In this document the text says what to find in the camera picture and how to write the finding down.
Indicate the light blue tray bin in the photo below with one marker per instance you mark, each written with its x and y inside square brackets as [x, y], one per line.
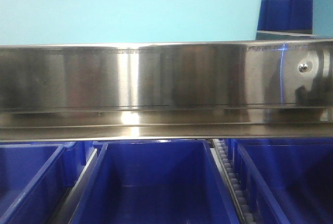
[127, 21]

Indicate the blue bin lower centre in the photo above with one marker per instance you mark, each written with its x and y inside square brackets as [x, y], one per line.
[155, 182]

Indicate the round steel bolt head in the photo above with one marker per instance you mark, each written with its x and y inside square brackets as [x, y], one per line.
[303, 67]

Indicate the white roller track strip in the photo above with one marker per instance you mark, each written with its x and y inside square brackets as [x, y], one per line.
[233, 185]

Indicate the blue bin lower right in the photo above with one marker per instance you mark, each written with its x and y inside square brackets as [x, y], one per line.
[285, 180]

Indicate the blue bin upper right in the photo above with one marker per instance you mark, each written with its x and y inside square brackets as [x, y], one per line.
[286, 15]

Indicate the blue bin lower left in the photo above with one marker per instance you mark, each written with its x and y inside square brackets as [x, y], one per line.
[32, 182]

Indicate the stainless steel shelf front rail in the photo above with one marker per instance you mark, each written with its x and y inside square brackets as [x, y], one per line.
[250, 89]

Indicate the steel lane divider rail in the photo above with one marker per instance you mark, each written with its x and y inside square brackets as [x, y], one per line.
[67, 206]

